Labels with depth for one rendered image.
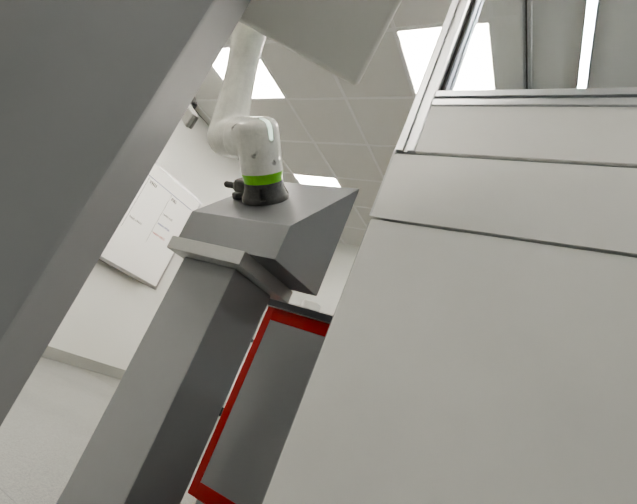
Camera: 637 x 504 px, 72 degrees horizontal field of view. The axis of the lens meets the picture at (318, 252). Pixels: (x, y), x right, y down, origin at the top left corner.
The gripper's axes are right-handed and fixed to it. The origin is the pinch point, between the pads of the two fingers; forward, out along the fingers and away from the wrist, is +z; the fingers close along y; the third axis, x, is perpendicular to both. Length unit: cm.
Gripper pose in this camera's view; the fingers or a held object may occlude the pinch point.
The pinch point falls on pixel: (187, 113)
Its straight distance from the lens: 98.8
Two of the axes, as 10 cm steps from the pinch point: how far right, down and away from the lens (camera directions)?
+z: 4.8, 7.0, -5.3
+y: -6.3, -1.5, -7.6
